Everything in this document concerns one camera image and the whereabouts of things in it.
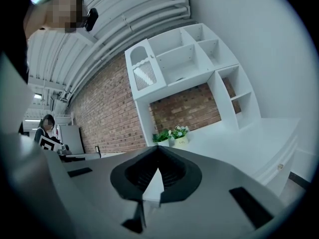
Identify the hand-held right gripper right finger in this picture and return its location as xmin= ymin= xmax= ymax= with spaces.
xmin=143 ymin=145 xmax=286 ymax=239

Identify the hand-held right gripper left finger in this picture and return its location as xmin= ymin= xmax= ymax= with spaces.
xmin=44 ymin=145 xmax=160 ymax=239

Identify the white side desk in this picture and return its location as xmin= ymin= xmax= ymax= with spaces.
xmin=82 ymin=151 xmax=127 ymax=160

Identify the white desk with hutch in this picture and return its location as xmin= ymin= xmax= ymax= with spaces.
xmin=124 ymin=22 xmax=301 ymax=191

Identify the white flower plant cream pot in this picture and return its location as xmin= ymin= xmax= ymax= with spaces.
xmin=169 ymin=125 xmax=190 ymax=149

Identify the white tall cabinet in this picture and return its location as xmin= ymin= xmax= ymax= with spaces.
xmin=59 ymin=124 xmax=86 ymax=155

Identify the green leafy plant white pot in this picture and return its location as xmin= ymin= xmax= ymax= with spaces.
xmin=152 ymin=129 xmax=172 ymax=148

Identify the white ribbed glass cabinet door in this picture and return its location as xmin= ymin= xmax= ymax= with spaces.
xmin=125 ymin=40 xmax=167 ymax=101

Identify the person's black clothing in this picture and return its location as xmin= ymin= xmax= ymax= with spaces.
xmin=13 ymin=28 xmax=30 ymax=85

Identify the person's head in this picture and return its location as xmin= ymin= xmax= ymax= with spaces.
xmin=24 ymin=0 xmax=87 ymax=37

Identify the black head camera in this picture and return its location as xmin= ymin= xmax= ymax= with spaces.
xmin=84 ymin=7 xmax=99 ymax=32

